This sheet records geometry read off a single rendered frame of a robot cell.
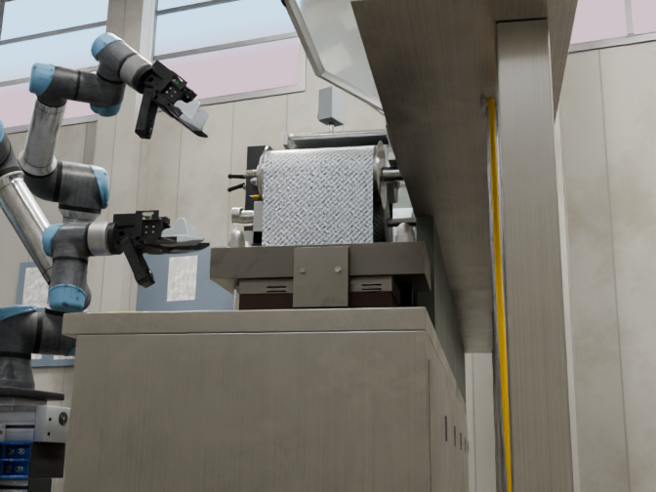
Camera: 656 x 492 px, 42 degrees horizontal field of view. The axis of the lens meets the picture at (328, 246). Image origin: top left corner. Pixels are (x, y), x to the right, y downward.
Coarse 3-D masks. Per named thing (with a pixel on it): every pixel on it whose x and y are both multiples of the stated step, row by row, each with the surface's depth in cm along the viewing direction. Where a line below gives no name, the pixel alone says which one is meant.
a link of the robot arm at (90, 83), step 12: (84, 72) 204; (84, 84) 202; (96, 84) 203; (108, 84) 203; (120, 84) 204; (84, 96) 203; (96, 96) 204; (108, 96) 205; (120, 96) 207; (96, 108) 207; (108, 108) 207
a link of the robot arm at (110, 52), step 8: (96, 40) 200; (104, 40) 200; (112, 40) 200; (120, 40) 201; (96, 48) 200; (104, 48) 199; (112, 48) 199; (120, 48) 199; (128, 48) 200; (96, 56) 201; (104, 56) 199; (112, 56) 198; (120, 56) 198; (128, 56) 198; (104, 64) 200; (112, 64) 199; (120, 64) 197; (104, 72) 201; (112, 72) 201; (112, 80) 202; (120, 80) 203
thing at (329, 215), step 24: (264, 192) 182; (288, 192) 181; (312, 192) 180; (336, 192) 179; (360, 192) 178; (264, 216) 180; (288, 216) 179; (312, 216) 178; (336, 216) 177; (360, 216) 176; (264, 240) 179; (288, 240) 178; (312, 240) 177; (336, 240) 176; (360, 240) 175
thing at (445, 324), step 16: (416, 224) 176; (432, 224) 175; (432, 240) 174; (432, 256) 173; (432, 272) 173; (432, 288) 172; (448, 288) 237; (432, 304) 171; (448, 304) 234; (432, 320) 170; (448, 320) 231; (448, 336) 228; (448, 352) 225; (464, 352) 378; (464, 368) 370; (464, 384) 363; (464, 400) 355
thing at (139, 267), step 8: (128, 240) 182; (128, 248) 182; (128, 256) 181; (136, 256) 181; (136, 264) 181; (144, 264) 183; (136, 272) 180; (144, 272) 180; (136, 280) 181; (144, 280) 180; (152, 280) 182
